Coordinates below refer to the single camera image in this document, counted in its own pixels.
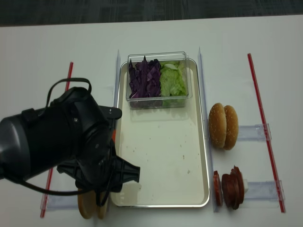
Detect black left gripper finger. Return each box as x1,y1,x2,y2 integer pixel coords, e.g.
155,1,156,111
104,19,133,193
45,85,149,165
57,159,82,182

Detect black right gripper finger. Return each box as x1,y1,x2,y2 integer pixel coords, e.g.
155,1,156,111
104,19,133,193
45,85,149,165
113,156,140,192

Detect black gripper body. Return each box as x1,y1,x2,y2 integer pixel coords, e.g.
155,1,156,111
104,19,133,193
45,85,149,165
71,122,116,191

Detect bun slice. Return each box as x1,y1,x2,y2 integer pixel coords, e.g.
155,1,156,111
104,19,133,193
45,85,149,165
77,190,97,219
97,192,108,219

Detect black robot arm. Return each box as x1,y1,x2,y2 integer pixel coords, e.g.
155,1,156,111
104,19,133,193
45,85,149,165
0,87,140,192

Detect right tomato slice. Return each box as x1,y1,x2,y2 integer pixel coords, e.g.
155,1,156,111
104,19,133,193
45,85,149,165
112,129,116,143

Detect green lettuce leaves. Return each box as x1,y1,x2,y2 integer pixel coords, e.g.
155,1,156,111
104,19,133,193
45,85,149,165
160,61,187,107

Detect dark meat patty stack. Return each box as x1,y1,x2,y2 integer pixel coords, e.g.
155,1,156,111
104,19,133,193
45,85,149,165
222,166,244,210

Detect white cheese block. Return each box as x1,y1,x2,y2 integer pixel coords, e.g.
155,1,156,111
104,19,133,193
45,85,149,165
243,179,249,193

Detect metal baking tray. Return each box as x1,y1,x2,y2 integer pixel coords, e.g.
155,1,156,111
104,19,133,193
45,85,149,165
111,61,210,208

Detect red sausage slice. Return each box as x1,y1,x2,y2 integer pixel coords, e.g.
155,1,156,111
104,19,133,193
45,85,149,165
213,171,223,207

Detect clear plastic salad container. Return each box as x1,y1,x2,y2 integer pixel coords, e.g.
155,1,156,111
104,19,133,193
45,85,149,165
125,51,192,109

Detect shredded purple cabbage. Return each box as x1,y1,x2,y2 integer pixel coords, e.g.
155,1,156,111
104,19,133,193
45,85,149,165
128,56,160,98

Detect left red straw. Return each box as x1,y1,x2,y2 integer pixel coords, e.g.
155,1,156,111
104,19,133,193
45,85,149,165
40,62,73,218

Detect red straw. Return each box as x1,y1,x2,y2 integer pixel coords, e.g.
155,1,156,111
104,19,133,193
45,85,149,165
40,62,73,218
247,53,286,213

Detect left sesame top bun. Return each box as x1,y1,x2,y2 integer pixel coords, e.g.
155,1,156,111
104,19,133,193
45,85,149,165
208,103,227,148

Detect sesame bun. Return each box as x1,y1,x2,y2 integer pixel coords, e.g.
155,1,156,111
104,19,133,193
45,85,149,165
208,103,227,148
223,105,239,150

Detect right sesame top bun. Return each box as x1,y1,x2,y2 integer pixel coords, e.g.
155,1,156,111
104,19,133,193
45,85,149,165
223,105,239,150

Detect right red straw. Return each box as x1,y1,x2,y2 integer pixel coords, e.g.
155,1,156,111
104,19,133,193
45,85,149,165
247,53,286,213

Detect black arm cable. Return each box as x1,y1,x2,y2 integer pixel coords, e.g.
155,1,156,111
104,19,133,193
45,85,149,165
0,77,114,208

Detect clear bottom bun holder rail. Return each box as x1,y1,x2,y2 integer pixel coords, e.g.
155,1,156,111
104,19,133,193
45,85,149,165
40,194,78,211

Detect clear bun holder rail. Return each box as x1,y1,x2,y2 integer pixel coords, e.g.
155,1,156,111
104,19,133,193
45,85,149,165
237,123,272,141
40,194,78,211

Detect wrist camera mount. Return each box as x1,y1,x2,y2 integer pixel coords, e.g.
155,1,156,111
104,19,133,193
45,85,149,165
99,105,122,121

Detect clear right long rail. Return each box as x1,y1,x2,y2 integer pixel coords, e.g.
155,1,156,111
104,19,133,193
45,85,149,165
197,47,218,212

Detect clear top bun holder rail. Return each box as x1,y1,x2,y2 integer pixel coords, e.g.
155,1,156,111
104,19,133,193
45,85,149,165
237,123,272,141

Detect clear meat holder rail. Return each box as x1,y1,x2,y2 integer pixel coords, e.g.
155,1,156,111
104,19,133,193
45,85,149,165
244,181,285,201

